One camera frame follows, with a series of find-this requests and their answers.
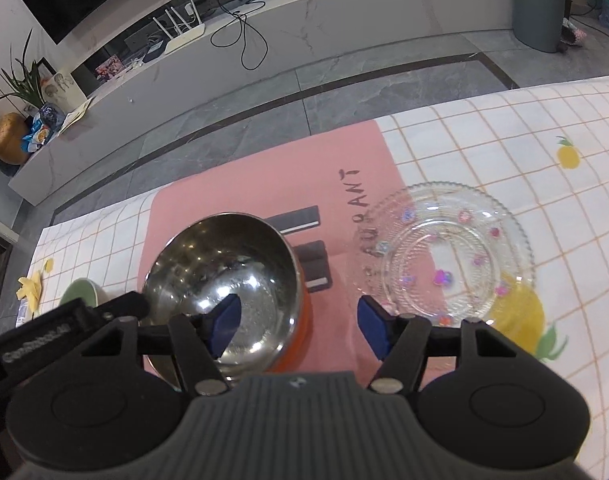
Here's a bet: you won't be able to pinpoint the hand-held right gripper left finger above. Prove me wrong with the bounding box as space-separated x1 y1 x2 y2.
82 294 242 396

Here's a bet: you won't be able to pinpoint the blue snack packet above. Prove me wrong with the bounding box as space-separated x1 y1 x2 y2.
22 102 68 153

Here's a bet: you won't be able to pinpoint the sheets of paper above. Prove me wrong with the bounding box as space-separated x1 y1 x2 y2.
59 96 96 133

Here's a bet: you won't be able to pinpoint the brown woven basket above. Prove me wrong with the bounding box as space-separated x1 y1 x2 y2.
0 112 30 166

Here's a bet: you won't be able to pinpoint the pink fuzzy object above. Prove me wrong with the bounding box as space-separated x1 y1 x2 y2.
559 20 588 53

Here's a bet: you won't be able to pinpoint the green bowl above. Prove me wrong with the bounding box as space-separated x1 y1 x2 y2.
58 278 108 311

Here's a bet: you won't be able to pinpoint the colourful photo card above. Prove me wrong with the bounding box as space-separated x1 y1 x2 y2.
94 55 124 81

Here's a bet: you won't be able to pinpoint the pink placemat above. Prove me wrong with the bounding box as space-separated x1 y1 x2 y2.
143 119 435 371

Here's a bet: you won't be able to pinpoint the checkered fruit print tablecloth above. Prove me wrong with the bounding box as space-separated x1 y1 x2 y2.
14 76 609 476

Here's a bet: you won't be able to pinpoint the black cable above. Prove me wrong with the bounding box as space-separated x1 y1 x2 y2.
210 0 268 70

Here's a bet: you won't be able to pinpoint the clear glass plate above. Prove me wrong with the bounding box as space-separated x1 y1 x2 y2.
352 181 535 328

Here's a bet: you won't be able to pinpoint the grey-green trash bin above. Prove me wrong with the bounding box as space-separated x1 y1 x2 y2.
513 0 568 53

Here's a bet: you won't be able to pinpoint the white router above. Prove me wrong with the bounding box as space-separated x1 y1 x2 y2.
152 4 205 55

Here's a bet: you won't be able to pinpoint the steel bowl with orange outside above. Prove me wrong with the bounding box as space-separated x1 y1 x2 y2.
142 212 313 386

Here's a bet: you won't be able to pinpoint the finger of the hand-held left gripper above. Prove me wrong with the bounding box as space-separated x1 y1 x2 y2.
98 291 151 322

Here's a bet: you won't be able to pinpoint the green potted plant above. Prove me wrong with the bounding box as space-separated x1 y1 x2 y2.
0 30 55 111

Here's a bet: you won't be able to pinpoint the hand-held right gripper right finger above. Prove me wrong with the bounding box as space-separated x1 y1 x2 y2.
359 296 523 393

